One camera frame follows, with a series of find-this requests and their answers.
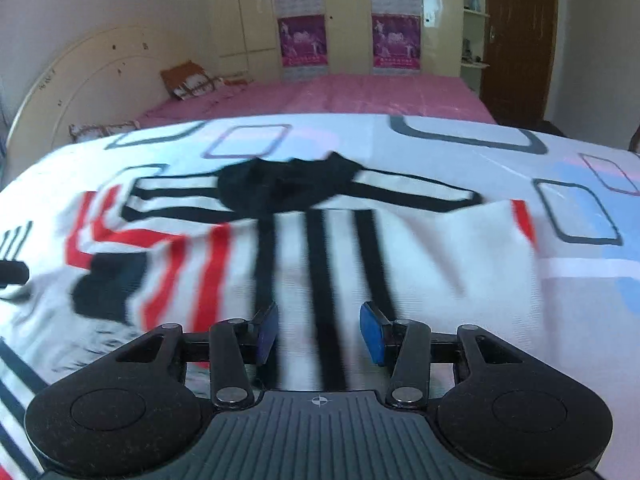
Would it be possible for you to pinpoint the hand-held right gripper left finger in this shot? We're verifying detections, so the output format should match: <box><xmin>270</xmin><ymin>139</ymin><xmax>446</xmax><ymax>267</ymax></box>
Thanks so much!
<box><xmin>115</xmin><ymin>302</ymin><xmax>280</xmax><ymax>409</ymax></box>

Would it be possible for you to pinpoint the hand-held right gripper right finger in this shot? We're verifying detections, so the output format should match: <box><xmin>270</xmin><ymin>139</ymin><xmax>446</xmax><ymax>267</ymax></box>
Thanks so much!
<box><xmin>359</xmin><ymin>301</ymin><xmax>527</xmax><ymax>409</ymax></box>

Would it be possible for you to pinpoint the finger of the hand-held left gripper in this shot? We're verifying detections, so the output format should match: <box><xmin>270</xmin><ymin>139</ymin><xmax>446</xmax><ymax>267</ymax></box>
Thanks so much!
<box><xmin>0</xmin><ymin>260</ymin><xmax>30</xmax><ymax>287</ymax></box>

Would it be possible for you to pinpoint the white black red striped sweater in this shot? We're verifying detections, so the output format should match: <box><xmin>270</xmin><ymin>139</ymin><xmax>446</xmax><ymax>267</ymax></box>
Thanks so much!
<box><xmin>0</xmin><ymin>152</ymin><xmax>542</xmax><ymax>397</ymax></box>

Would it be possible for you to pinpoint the white pillow with brown trim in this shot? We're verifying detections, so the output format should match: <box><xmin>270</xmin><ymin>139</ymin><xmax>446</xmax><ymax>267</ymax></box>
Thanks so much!
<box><xmin>68</xmin><ymin>120</ymin><xmax>142</xmax><ymax>144</ymax></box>

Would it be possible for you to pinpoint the cream round headboard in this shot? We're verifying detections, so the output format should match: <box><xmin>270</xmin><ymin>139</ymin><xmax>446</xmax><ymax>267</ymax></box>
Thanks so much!
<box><xmin>0</xmin><ymin>25</ymin><xmax>175</xmax><ymax>187</ymax></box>

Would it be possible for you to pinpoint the pink bed sheet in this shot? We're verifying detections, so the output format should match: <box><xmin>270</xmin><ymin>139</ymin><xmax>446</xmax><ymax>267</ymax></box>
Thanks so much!
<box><xmin>134</xmin><ymin>72</ymin><xmax>497</xmax><ymax>134</ymax></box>

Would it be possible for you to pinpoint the cream wardrobe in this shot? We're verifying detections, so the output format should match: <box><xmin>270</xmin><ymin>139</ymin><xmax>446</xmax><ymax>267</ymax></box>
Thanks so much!
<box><xmin>205</xmin><ymin>0</ymin><xmax>469</xmax><ymax>84</ymax></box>

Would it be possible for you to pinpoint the brown wooden door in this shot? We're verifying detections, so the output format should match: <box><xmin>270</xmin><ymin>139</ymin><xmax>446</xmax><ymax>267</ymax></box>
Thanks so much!
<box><xmin>479</xmin><ymin>0</ymin><xmax>561</xmax><ymax>126</ymax></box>

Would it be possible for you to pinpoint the cream corner shelf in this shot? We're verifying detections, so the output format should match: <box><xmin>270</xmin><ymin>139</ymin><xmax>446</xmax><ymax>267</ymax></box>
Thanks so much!
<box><xmin>460</xmin><ymin>0</ymin><xmax>492</xmax><ymax>94</ymax></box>

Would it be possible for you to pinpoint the purple wall poster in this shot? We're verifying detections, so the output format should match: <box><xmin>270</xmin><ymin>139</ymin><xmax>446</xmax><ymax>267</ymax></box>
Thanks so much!
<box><xmin>371</xmin><ymin>14</ymin><xmax>421</xmax><ymax>70</ymax></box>
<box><xmin>277</xmin><ymin>15</ymin><xmax>329</xmax><ymax>68</ymax></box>

